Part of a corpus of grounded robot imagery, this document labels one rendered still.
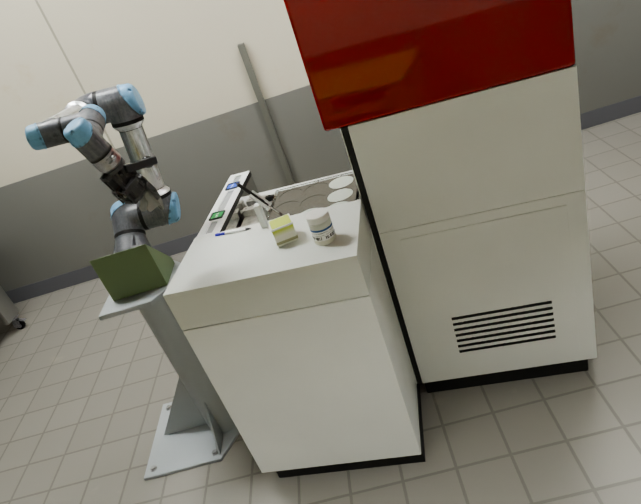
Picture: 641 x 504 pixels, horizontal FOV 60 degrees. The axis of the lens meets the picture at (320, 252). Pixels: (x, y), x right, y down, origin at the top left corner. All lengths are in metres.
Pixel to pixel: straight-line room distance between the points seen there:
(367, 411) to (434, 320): 0.44
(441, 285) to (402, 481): 0.73
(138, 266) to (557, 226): 1.48
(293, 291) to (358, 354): 0.31
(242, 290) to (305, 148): 2.38
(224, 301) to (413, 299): 0.73
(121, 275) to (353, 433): 1.03
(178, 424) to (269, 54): 2.34
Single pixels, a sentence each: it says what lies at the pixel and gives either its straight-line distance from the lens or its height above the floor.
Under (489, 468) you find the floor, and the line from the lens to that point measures 2.19.
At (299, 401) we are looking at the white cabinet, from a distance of 1.98.
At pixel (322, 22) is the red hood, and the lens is 1.69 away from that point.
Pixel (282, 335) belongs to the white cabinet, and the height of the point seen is 0.73.
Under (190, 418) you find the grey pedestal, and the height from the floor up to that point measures 0.07.
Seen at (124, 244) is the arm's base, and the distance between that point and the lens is 2.17.
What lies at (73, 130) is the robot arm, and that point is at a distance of 1.64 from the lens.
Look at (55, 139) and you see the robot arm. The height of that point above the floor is 1.49.
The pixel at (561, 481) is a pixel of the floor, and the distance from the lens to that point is 2.15.
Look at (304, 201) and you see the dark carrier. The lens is 2.15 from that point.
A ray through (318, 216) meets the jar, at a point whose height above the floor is 1.06.
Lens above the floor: 1.77
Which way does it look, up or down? 29 degrees down
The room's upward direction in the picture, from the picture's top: 20 degrees counter-clockwise
